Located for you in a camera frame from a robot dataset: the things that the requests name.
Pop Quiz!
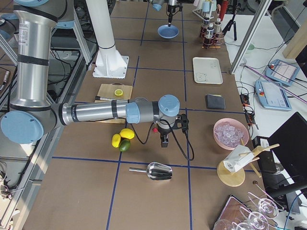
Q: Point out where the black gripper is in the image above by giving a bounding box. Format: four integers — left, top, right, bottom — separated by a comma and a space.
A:
157, 122, 171, 147
166, 4, 183, 26

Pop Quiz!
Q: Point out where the blue plate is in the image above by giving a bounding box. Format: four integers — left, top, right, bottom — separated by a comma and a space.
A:
157, 25, 179, 39

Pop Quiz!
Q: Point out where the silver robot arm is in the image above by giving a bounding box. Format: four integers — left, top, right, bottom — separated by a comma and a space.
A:
149, 0, 183, 27
0, 0, 180, 144

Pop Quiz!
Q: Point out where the metal scoop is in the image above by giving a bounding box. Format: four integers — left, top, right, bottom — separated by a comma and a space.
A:
129, 162, 173, 181

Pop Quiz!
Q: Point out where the dark drink bottle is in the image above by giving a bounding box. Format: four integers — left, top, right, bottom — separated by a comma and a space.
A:
205, 23, 214, 39
202, 17, 210, 34

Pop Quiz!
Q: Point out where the yellow lemon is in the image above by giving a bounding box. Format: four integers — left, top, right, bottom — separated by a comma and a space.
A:
119, 128, 135, 139
111, 134, 121, 148

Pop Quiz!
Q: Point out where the green lime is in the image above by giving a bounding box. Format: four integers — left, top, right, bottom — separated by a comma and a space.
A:
118, 139, 130, 152

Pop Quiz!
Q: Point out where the cream bear tray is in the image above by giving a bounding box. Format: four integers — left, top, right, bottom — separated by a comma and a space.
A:
192, 57, 223, 85

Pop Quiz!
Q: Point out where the grey folded cloth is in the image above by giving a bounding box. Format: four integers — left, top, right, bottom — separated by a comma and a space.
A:
205, 94, 225, 109

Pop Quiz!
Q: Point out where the pink bowl of ice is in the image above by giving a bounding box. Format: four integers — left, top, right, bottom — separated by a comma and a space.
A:
213, 118, 249, 150

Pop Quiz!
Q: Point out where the half lemon slice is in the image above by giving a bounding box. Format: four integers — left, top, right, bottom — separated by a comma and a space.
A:
114, 89, 123, 97

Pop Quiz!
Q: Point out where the black tripod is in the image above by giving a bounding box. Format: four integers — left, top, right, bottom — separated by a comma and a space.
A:
222, 0, 241, 41

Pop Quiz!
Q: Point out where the wooden cutting board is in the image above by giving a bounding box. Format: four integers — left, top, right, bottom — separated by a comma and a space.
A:
94, 83, 133, 125

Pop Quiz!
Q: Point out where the blue teach pendant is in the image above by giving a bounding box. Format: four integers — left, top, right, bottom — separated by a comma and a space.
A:
255, 80, 292, 111
265, 59, 299, 86

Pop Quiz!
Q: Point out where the wine glass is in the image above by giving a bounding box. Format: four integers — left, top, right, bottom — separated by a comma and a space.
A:
247, 192, 284, 219
239, 206, 269, 230

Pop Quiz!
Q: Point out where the black monitor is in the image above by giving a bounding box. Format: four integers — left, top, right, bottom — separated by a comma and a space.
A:
268, 112, 307, 198

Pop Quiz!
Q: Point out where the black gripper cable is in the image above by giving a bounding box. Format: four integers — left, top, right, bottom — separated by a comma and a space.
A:
131, 109, 195, 161

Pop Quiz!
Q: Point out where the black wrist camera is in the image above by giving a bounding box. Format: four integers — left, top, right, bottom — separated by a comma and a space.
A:
174, 114, 189, 133

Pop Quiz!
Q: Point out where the copper wire bottle rack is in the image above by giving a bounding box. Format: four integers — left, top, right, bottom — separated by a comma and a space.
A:
200, 25, 224, 49

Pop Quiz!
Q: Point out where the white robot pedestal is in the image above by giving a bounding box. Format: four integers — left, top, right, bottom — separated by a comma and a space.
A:
86, 0, 129, 79

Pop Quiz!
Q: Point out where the aluminium frame post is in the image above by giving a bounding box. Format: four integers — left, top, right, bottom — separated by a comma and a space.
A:
230, 0, 272, 74

